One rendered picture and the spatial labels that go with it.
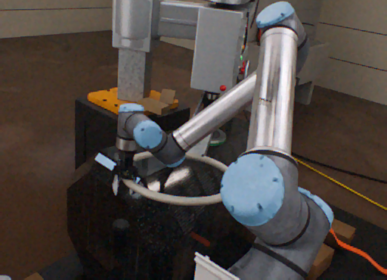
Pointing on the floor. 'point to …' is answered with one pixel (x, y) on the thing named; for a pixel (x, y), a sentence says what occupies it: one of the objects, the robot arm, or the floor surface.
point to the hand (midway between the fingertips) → (122, 191)
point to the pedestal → (85, 136)
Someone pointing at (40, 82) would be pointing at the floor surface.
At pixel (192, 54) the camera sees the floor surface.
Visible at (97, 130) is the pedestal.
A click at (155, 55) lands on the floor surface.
